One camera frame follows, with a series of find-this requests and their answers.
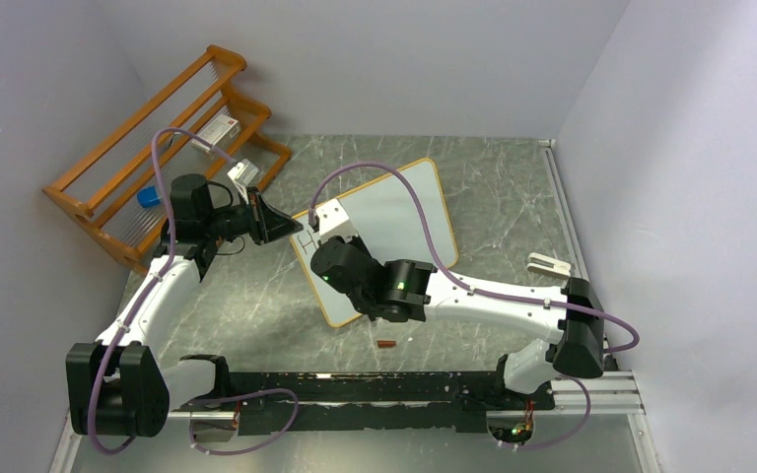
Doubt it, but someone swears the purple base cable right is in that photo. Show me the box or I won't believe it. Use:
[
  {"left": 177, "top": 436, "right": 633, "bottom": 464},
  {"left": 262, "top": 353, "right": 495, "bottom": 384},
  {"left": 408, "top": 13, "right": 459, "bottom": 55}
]
[{"left": 496, "top": 374, "right": 592, "bottom": 453}]

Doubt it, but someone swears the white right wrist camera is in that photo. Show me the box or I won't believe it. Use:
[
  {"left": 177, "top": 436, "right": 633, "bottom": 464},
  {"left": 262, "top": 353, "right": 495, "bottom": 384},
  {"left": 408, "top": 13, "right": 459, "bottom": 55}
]
[{"left": 311, "top": 198, "right": 359, "bottom": 243}]

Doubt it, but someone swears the yellow framed whiteboard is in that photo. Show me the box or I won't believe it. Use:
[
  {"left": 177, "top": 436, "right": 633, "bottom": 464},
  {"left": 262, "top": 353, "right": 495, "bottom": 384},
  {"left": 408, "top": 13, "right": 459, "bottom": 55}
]
[{"left": 290, "top": 158, "right": 459, "bottom": 327}]

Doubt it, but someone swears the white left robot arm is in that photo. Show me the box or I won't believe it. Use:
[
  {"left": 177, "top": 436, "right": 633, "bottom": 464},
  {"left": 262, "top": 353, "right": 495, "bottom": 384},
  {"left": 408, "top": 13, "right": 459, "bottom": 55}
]
[{"left": 66, "top": 173, "right": 303, "bottom": 438}]

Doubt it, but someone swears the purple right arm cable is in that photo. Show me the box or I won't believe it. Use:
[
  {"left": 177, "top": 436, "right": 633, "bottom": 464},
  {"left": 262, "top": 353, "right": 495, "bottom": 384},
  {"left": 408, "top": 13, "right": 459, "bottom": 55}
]
[{"left": 308, "top": 162, "right": 641, "bottom": 356}]

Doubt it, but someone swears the white whiteboard eraser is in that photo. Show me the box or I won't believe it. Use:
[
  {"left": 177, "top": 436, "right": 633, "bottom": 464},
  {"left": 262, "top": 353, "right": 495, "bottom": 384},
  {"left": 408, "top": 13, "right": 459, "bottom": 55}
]
[{"left": 526, "top": 252, "right": 572, "bottom": 281}]

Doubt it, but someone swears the orange wooden rack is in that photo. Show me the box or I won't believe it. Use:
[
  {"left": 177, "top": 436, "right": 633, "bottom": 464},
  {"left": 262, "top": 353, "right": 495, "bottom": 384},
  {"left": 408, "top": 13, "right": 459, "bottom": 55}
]
[{"left": 42, "top": 44, "right": 293, "bottom": 274}]

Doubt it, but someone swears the grey cardboard box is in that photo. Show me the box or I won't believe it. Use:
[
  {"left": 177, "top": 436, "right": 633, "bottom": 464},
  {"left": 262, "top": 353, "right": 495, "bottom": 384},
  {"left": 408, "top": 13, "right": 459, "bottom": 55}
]
[{"left": 190, "top": 113, "right": 241, "bottom": 154}]

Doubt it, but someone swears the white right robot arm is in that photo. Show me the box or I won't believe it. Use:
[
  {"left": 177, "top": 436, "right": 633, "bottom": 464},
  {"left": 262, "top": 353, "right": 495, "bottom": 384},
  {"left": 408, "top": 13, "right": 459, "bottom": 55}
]
[{"left": 310, "top": 236, "right": 604, "bottom": 408}]

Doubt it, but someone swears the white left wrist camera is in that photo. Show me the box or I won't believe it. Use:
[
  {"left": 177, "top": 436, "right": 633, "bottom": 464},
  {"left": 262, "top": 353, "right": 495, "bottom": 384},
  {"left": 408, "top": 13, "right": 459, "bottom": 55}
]
[{"left": 227, "top": 159, "right": 259, "bottom": 203}]

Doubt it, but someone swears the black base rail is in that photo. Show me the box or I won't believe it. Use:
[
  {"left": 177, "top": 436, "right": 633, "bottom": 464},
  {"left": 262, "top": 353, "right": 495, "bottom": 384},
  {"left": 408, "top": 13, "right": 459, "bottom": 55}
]
[{"left": 180, "top": 361, "right": 555, "bottom": 436}]

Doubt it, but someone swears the blue cube block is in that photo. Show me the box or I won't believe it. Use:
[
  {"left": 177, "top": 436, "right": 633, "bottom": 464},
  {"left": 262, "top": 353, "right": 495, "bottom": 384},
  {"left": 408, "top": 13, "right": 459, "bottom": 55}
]
[{"left": 135, "top": 185, "right": 163, "bottom": 209}]

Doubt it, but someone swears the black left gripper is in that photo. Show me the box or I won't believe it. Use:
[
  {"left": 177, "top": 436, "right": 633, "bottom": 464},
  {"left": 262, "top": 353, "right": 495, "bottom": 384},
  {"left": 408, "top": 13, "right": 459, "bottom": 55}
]
[{"left": 203, "top": 187, "right": 303, "bottom": 246}]

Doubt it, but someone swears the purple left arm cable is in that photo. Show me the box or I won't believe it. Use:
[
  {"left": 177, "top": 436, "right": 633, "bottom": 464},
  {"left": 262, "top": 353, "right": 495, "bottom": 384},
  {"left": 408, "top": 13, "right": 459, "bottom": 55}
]
[{"left": 86, "top": 128, "right": 242, "bottom": 456}]

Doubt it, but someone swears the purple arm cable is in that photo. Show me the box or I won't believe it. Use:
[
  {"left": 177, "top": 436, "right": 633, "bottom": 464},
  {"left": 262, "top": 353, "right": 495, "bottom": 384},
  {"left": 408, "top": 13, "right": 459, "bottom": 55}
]
[
  {"left": 86, "top": 128, "right": 242, "bottom": 456},
  {"left": 308, "top": 162, "right": 641, "bottom": 356}
]

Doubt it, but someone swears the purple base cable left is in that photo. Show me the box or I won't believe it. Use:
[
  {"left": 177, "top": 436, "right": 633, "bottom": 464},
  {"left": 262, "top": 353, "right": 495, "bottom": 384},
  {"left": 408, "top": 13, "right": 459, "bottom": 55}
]
[{"left": 182, "top": 388, "right": 301, "bottom": 457}]

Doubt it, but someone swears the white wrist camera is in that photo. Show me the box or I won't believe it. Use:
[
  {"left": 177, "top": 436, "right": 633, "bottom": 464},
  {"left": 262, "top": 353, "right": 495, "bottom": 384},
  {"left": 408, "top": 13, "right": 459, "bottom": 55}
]
[
  {"left": 227, "top": 159, "right": 259, "bottom": 203},
  {"left": 311, "top": 198, "right": 359, "bottom": 243}
]

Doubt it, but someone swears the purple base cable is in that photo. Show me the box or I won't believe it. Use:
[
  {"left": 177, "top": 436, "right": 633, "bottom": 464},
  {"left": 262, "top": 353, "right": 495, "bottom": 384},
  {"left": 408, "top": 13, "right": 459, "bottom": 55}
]
[
  {"left": 496, "top": 374, "right": 592, "bottom": 453},
  {"left": 182, "top": 388, "right": 301, "bottom": 457}
]

